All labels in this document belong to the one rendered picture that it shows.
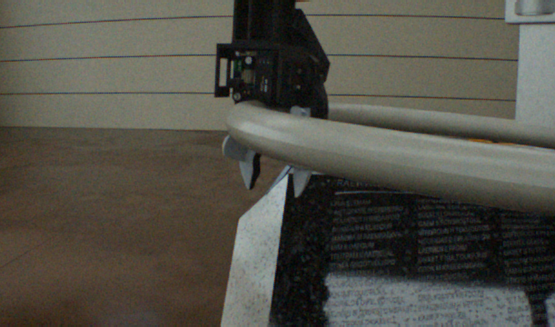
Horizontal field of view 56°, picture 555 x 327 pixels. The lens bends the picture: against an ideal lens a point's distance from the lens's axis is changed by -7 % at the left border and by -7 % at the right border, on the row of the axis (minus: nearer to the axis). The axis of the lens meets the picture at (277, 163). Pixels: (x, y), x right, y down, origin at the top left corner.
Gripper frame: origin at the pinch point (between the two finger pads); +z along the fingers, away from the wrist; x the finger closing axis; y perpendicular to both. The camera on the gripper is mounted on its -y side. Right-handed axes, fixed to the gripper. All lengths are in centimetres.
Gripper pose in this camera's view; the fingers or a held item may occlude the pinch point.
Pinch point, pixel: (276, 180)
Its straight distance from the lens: 58.5
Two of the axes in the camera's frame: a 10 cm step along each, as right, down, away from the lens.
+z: -0.5, 9.8, 1.7
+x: 8.8, 1.3, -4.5
